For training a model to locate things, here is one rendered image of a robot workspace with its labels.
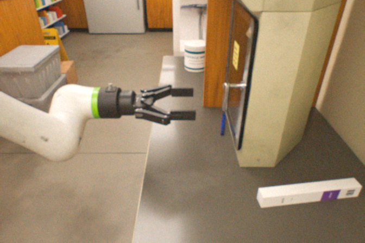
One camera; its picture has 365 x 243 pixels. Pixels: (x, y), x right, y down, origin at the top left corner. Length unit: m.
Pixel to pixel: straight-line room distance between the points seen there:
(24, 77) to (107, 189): 1.28
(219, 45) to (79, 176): 1.62
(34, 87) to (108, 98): 2.04
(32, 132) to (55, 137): 0.05
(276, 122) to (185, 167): 0.31
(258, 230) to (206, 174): 0.22
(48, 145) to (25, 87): 2.11
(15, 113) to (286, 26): 0.64
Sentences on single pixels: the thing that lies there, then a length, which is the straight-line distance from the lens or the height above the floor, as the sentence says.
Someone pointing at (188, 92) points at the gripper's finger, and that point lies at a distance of 0.84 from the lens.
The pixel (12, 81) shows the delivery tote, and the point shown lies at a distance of 2.84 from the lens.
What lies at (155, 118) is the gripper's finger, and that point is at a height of 1.14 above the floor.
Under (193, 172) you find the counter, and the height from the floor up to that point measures 0.94.
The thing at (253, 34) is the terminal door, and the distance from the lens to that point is 0.68.
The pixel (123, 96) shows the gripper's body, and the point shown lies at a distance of 0.77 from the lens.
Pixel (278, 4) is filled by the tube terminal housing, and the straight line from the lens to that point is 0.67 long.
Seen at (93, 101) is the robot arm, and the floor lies 1.17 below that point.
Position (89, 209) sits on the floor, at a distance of 2.05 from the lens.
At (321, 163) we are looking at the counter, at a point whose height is 0.94.
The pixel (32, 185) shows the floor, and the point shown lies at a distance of 2.37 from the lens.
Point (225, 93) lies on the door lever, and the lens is 0.76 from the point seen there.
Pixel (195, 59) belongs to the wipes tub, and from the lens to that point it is 1.46.
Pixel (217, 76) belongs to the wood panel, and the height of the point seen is 1.09.
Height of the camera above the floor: 1.53
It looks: 31 degrees down
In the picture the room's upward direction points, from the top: straight up
